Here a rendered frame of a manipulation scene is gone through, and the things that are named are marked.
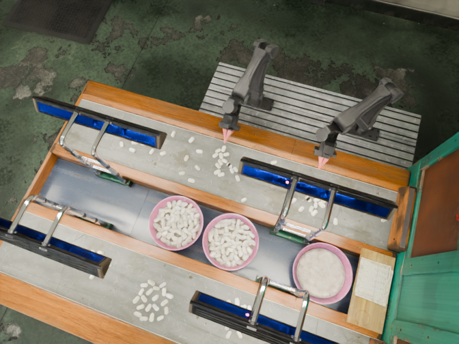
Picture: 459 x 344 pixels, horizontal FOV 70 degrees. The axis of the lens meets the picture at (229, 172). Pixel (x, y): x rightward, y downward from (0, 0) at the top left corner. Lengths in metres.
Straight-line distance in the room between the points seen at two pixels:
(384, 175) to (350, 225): 0.31
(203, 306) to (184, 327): 0.41
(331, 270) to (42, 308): 1.33
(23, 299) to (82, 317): 0.30
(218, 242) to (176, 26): 2.19
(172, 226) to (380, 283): 0.99
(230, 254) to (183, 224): 0.28
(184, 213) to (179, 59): 1.70
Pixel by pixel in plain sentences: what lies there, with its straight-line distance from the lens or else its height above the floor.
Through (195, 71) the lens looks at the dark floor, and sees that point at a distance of 2.92.
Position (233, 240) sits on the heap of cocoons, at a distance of 1.61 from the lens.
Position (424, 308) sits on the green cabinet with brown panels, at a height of 1.05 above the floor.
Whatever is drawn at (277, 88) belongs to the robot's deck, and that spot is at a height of 0.67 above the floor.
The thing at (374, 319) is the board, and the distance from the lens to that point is 1.66.
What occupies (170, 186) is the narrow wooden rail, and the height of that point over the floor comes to 0.76.
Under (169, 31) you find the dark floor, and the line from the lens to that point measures 3.24.
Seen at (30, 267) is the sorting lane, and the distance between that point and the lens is 1.90.
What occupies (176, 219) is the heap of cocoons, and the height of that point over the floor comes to 0.74.
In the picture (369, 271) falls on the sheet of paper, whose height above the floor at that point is 0.78.
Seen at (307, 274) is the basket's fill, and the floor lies 0.73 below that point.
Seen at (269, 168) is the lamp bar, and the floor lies 1.11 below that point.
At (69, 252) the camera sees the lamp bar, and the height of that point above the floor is 1.10.
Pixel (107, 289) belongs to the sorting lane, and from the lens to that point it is 1.72.
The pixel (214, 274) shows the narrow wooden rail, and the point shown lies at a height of 0.76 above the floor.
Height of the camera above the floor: 2.33
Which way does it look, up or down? 71 degrees down
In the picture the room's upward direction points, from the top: 8 degrees counter-clockwise
